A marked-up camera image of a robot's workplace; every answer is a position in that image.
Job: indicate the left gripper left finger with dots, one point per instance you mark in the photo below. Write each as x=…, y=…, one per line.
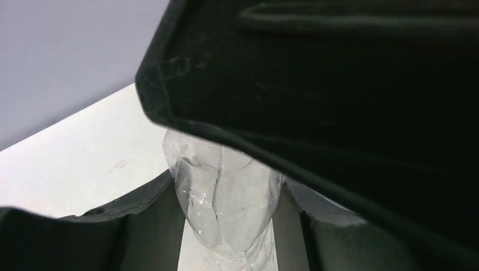
x=141, y=230

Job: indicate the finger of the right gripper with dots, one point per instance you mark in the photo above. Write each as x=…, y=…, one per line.
x=373, y=104

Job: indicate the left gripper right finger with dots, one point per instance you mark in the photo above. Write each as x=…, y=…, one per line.
x=312, y=233

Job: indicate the clear plastic bottle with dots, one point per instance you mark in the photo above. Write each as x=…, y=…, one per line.
x=228, y=199

